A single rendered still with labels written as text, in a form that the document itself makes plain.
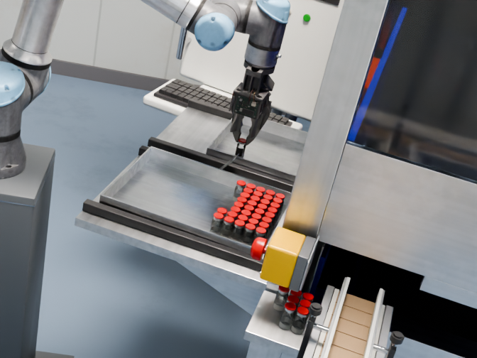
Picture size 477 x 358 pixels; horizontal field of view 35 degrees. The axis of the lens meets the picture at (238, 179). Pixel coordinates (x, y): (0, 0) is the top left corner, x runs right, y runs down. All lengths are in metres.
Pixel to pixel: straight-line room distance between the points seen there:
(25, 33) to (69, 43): 2.52
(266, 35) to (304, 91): 0.67
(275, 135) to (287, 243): 0.76
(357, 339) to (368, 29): 0.51
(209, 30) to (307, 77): 0.81
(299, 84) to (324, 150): 1.06
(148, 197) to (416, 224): 0.59
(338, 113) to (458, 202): 0.24
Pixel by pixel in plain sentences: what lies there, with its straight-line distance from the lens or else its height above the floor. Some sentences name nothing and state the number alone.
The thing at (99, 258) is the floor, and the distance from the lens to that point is 2.93.
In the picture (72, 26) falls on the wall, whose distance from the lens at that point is 4.31.
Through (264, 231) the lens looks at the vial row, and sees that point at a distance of 1.52.
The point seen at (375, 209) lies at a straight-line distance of 1.32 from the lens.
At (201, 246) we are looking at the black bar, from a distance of 1.50.
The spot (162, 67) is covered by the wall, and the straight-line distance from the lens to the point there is 4.33.
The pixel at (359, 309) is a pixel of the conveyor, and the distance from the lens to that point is 1.39.
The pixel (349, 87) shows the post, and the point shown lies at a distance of 1.25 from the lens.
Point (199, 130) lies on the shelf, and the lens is 1.97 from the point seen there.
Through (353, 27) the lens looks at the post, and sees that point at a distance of 1.22.
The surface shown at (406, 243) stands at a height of 1.06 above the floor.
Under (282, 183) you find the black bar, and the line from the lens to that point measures 1.77.
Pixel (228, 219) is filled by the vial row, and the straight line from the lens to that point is 1.53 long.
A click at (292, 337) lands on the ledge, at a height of 0.88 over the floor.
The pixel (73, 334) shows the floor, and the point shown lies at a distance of 2.60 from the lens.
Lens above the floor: 1.73
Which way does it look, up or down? 28 degrees down
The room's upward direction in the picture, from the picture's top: 13 degrees clockwise
